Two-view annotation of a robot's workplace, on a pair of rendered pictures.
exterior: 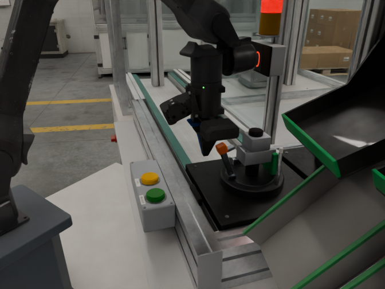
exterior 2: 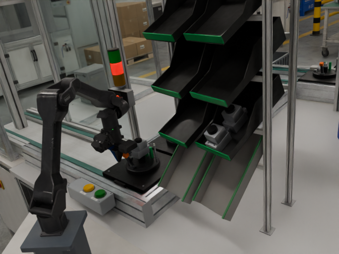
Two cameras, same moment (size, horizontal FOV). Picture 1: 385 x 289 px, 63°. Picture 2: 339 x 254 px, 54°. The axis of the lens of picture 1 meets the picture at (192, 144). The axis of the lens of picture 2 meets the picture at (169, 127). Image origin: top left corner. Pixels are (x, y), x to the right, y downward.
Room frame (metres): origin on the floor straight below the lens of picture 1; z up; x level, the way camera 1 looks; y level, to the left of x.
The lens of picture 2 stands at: (-0.49, 0.33, 1.68)
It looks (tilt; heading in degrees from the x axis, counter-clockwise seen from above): 25 degrees down; 331
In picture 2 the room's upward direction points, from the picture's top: 8 degrees counter-clockwise
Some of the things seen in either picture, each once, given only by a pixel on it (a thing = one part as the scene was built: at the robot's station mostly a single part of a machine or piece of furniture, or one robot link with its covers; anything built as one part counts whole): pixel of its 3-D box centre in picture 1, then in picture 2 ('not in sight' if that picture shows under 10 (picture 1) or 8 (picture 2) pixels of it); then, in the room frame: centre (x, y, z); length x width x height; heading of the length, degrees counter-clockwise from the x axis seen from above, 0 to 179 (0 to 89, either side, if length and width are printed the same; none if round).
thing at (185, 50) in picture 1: (205, 60); (108, 116); (0.57, -0.02, 1.24); 0.09 x 0.06 x 0.07; 126
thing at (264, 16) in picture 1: (270, 23); (119, 79); (0.82, -0.19, 1.28); 0.05 x 0.05 x 0.05
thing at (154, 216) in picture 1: (150, 191); (90, 195); (0.62, 0.10, 0.93); 0.21 x 0.07 x 0.06; 17
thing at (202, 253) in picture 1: (160, 157); (76, 176); (0.82, 0.09, 0.91); 0.89 x 0.06 x 0.11; 17
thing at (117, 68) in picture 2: (272, 1); (116, 67); (0.82, -0.19, 1.33); 0.05 x 0.05 x 0.05
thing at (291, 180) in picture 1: (250, 184); (143, 168); (0.60, -0.13, 0.96); 0.24 x 0.24 x 0.02; 17
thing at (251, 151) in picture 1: (258, 144); (140, 145); (0.60, -0.14, 1.06); 0.08 x 0.04 x 0.07; 107
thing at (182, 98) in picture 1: (178, 106); (102, 141); (0.55, 0.03, 1.16); 0.07 x 0.07 x 0.06; 13
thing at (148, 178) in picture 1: (149, 179); (89, 188); (0.62, 0.10, 0.96); 0.04 x 0.04 x 0.02
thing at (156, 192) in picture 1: (155, 196); (100, 194); (0.55, 0.08, 0.96); 0.04 x 0.04 x 0.02
